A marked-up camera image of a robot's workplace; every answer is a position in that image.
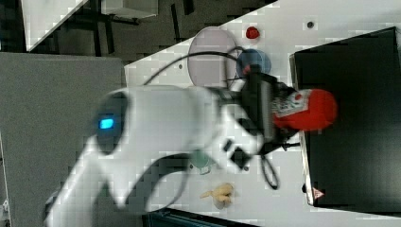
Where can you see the white side table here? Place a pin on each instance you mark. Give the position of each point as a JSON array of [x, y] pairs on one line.
[[42, 17]]

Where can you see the red strawberry on table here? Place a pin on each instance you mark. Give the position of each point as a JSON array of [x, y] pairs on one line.
[[252, 33]]

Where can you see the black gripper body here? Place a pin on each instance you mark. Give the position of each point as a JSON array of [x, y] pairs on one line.
[[259, 96]]

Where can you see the blue metal frame rail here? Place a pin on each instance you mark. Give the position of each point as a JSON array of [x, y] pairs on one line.
[[168, 217]]

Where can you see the yellow banana toy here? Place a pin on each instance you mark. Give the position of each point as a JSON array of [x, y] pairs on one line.
[[221, 195]]

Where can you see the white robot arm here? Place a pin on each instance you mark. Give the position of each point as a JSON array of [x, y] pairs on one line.
[[144, 133]]

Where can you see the lavender round plate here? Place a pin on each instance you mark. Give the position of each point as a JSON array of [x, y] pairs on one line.
[[211, 70]]

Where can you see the green mug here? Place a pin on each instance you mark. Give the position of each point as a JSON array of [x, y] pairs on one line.
[[201, 162]]

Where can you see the black toaster oven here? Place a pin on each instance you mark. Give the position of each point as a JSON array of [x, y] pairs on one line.
[[354, 164]]

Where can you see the blue bowl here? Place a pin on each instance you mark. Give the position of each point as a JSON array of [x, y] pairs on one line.
[[251, 57]]

